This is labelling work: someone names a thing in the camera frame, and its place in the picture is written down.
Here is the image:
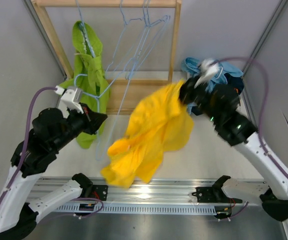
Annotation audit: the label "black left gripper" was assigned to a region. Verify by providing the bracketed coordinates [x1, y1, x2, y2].
[52, 102, 107, 152]

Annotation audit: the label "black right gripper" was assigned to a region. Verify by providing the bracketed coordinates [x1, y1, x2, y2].
[173, 73, 221, 124]

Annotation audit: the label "light blue shorts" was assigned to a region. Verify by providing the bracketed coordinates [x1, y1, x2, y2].
[181, 57, 244, 116]

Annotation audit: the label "navy blue shorts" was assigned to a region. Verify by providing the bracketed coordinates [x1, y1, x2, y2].
[225, 73, 244, 95]

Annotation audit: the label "lime green shorts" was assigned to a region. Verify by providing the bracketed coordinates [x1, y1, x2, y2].
[58, 21, 111, 150]

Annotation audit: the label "yellow shorts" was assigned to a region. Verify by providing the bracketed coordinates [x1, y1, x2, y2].
[101, 80, 194, 189]

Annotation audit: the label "blue hanger of yellow shorts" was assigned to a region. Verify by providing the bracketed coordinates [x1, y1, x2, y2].
[74, 73, 112, 161]

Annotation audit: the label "blue hanger of light shorts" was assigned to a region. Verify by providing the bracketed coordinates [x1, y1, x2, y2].
[105, 0, 145, 74]

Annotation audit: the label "blue hanger of navy shorts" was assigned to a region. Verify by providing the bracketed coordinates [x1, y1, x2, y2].
[115, 0, 170, 115]

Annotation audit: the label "blue hanger of green shorts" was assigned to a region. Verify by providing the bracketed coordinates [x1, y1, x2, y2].
[75, 0, 96, 58]

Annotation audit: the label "blue hanger of camouflage shorts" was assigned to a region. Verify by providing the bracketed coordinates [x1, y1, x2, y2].
[125, 0, 170, 81]

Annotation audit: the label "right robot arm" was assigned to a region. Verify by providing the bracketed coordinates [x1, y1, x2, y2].
[179, 77, 288, 222]

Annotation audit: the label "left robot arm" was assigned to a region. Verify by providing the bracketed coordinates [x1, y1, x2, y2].
[0, 104, 108, 240]

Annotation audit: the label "wooden clothes rack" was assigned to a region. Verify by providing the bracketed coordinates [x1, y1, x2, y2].
[31, 0, 182, 115]

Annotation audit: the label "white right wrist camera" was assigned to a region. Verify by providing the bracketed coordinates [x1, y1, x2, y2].
[194, 58, 223, 88]

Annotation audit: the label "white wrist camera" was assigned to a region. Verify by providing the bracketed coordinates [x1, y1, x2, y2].
[194, 58, 223, 88]
[55, 85, 84, 114]

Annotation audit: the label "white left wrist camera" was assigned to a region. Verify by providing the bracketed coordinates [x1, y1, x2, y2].
[55, 85, 84, 114]

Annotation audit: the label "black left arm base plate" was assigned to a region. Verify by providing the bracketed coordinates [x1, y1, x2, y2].
[80, 184, 108, 201]

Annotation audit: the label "slotted cable duct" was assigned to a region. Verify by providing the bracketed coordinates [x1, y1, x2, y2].
[51, 202, 228, 216]

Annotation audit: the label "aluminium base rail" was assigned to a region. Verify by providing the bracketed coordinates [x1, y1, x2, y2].
[27, 177, 215, 205]

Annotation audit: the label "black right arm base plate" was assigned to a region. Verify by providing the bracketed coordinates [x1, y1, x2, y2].
[189, 186, 243, 204]

